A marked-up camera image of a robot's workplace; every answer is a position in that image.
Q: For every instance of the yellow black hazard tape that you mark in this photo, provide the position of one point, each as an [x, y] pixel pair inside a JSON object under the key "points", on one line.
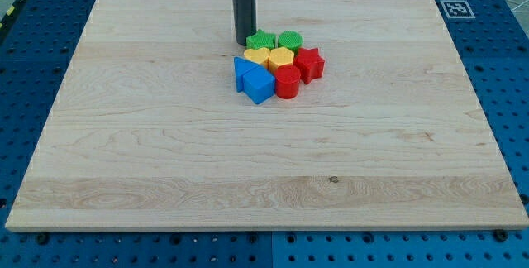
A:
{"points": [[12, 14]]}

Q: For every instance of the yellow heart block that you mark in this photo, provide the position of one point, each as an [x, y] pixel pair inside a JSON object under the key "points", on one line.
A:
{"points": [[259, 56]]}

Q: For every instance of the yellow hexagon block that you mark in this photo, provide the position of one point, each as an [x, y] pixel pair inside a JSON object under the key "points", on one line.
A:
{"points": [[280, 56]]}

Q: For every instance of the blue triangle block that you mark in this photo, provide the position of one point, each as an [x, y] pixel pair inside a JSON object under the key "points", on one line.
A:
{"points": [[242, 67]]}

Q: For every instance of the red cylinder block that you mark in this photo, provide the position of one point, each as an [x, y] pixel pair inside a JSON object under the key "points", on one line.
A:
{"points": [[287, 81]]}

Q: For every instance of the light wooden board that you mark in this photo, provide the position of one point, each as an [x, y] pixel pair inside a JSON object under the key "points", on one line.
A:
{"points": [[148, 133]]}

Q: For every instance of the white fiducial marker tag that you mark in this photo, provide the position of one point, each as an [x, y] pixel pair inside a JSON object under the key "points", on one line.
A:
{"points": [[457, 9]]}

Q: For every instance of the green cylinder block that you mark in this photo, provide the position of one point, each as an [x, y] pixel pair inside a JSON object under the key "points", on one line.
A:
{"points": [[291, 40]]}

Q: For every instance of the red star block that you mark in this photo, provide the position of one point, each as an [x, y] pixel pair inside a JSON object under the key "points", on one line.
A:
{"points": [[310, 63]]}

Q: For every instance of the blue cube block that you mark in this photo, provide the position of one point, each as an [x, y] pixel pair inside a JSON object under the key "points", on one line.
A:
{"points": [[259, 85]]}

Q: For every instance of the green star block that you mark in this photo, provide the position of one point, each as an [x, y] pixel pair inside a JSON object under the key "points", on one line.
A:
{"points": [[261, 39]]}

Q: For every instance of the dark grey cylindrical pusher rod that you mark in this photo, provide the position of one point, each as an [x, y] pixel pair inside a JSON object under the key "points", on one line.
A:
{"points": [[244, 19]]}

